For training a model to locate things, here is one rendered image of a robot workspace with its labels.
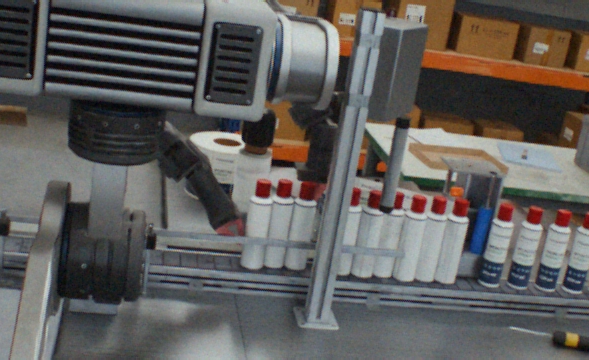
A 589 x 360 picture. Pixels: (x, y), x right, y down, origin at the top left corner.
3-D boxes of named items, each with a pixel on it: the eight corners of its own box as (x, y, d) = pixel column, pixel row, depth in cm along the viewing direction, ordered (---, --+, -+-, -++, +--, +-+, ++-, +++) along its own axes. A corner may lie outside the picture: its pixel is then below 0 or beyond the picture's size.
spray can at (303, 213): (306, 265, 202) (321, 182, 196) (303, 273, 197) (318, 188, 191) (285, 260, 203) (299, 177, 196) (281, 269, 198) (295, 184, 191)
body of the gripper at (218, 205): (233, 198, 198) (217, 173, 195) (239, 216, 189) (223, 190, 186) (208, 213, 198) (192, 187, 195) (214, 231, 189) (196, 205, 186)
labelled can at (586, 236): (575, 287, 216) (597, 211, 210) (585, 296, 211) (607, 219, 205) (557, 285, 215) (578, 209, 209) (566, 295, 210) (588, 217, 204)
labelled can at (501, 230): (493, 280, 211) (513, 202, 205) (501, 289, 207) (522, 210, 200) (474, 279, 210) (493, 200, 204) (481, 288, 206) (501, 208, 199)
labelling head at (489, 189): (468, 257, 223) (491, 162, 215) (485, 278, 211) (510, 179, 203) (417, 252, 220) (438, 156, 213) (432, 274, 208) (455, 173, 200)
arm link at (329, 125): (315, 121, 192) (340, 124, 193) (310, 113, 198) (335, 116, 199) (310, 151, 194) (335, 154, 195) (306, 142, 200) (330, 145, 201)
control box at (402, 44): (412, 112, 186) (430, 25, 181) (385, 124, 171) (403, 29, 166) (369, 101, 190) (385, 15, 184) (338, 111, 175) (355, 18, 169)
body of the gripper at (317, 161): (292, 168, 201) (297, 138, 199) (335, 173, 203) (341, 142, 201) (296, 177, 195) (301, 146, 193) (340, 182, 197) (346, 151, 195)
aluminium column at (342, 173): (323, 314, 190) (381, 9, 170) (327, 324, 186) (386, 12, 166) (303, 313, 189) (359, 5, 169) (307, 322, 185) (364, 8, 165)
